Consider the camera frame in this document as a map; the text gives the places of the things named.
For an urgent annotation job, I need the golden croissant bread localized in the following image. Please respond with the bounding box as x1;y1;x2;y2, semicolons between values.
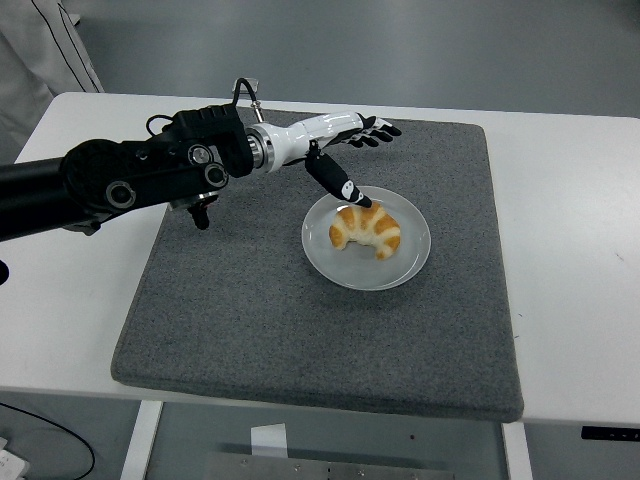
328;202;403;262

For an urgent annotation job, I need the grey speckled foam mat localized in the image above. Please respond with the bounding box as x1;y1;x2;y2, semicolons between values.
109;107;525;425

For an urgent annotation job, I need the round pale grey plate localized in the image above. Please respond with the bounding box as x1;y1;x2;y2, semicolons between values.
300;185;432;292

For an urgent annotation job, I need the person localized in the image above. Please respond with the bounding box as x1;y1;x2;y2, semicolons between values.
0;0;106;162

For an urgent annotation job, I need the white power strip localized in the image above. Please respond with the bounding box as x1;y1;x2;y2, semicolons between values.
0;436;30;480

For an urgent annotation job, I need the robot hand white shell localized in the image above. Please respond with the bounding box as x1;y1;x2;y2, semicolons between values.
269;111;403;209

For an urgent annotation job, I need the white table leg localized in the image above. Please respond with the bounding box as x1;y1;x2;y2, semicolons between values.
119;399;165;480
501;422;534;480

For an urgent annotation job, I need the black table control panel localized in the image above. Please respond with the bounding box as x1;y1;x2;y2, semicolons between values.
580;425;640;442

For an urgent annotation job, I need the black floor cable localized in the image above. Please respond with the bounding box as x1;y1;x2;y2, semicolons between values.
0;402;96;480

